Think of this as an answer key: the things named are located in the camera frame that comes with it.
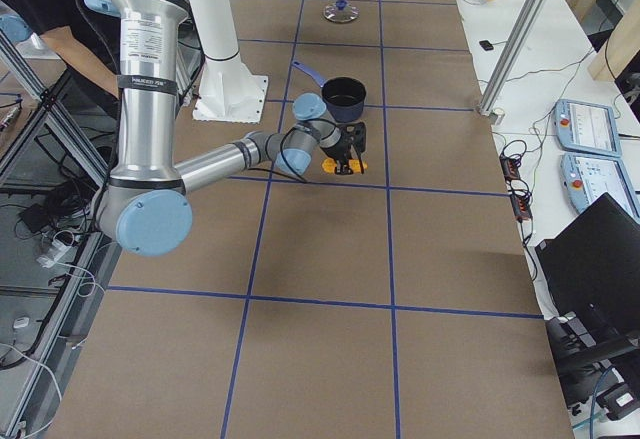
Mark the white camera mast column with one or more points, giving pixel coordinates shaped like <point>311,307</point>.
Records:
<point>216,30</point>

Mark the teach pendant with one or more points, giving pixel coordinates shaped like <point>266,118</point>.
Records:
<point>587,177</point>
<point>586,127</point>

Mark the glass lid with blue knob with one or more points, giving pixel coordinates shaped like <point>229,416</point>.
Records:
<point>340,12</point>

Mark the small black device on table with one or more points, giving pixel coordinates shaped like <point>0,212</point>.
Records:
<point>486,45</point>

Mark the black laptop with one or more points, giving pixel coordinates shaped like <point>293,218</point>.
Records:
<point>594,261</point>

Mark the blue saucepan with handle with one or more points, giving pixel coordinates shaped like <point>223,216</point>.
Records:
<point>343,96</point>

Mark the aluminium frame post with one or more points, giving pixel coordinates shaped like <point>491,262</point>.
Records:
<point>515,42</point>

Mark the yellow corn cob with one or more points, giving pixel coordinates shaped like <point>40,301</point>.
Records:
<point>328,165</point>

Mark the black usb hub with cables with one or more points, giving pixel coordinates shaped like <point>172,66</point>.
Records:
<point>520,193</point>

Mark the teach pendant near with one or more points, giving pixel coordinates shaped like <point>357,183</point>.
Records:
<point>587,177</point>

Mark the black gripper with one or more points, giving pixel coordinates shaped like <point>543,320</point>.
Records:
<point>336,150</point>

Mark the brown table mat with grid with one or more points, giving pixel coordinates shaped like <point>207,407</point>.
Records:
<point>393,304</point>

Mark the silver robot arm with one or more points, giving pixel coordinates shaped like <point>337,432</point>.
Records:
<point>144,205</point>

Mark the person in black clothes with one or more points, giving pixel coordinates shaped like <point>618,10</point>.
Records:
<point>88,43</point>

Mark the teach pendant far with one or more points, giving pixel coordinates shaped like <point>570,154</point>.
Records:
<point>586,127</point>

